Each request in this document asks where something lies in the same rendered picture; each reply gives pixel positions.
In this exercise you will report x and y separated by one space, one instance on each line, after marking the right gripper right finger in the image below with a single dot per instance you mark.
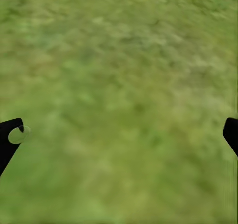
230 133

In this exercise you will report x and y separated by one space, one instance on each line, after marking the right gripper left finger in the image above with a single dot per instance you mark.
12 133

